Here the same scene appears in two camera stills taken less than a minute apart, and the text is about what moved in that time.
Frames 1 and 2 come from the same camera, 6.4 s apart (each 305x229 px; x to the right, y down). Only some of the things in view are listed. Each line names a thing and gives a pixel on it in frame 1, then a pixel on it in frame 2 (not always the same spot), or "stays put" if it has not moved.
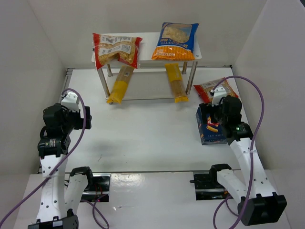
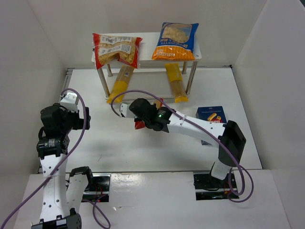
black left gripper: [84, 118] stays put
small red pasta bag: [213, 91] -> [141, 124]
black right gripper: [206, 108] -> [138, 122]
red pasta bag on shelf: [106, 46] stays put
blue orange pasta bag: [176, 42] stays put
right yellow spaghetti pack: [177, 83] stays put
